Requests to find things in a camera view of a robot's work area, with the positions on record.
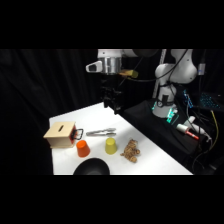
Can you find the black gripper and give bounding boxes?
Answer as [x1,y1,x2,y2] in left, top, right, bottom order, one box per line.
[100,73,125,115]

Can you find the orange plastic cup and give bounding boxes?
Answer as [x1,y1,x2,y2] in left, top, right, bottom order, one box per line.
[76,139,91,158]

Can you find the yellow plastic cup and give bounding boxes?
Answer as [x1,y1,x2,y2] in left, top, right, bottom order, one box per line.
[105,137,119,156]

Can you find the silver metal tongs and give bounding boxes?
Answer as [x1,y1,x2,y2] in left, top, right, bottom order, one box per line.
[85,127,117,137]

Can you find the yellow wrist connector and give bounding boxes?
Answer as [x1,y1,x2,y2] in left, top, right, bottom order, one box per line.
[119,68,139,80]

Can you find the black robot stand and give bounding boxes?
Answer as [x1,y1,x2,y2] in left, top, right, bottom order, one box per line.
[119,99,209,169]

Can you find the plush tiger toy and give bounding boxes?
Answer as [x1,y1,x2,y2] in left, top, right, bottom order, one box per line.
[119,138,141,164]

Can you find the wooden box with slot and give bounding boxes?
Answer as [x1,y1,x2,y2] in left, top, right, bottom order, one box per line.
[43,121,78,149]

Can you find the silver aluminium pole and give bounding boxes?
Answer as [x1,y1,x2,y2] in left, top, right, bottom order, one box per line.
[152,49,167,100]

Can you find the green lit control module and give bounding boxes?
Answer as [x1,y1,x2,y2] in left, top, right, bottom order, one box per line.
[165,107,180,125]

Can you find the black bowl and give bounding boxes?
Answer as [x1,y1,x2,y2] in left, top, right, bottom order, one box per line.
[72,157,111,176]

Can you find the white cylinder with red tip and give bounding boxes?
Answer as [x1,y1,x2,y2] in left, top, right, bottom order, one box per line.
[176,123,200,141]

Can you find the black curtain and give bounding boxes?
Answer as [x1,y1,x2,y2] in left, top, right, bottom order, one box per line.
[0,49,224,176]

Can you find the small white adapter box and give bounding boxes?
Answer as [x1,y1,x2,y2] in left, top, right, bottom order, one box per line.
[198,62,206,76]

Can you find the black laptop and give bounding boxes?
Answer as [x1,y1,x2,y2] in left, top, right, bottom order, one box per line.
[196,91,224,113]

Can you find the black metal box handle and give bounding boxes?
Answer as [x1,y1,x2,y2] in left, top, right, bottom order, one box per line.
[71,128,84,141]

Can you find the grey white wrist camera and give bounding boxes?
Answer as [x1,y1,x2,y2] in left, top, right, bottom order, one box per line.
[85,60,104,74]

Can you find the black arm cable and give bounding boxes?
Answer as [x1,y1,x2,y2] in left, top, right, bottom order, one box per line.
[117,49,191,88]

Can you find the yellow cable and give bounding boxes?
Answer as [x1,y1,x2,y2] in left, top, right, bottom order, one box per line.
[209,109,220,153]

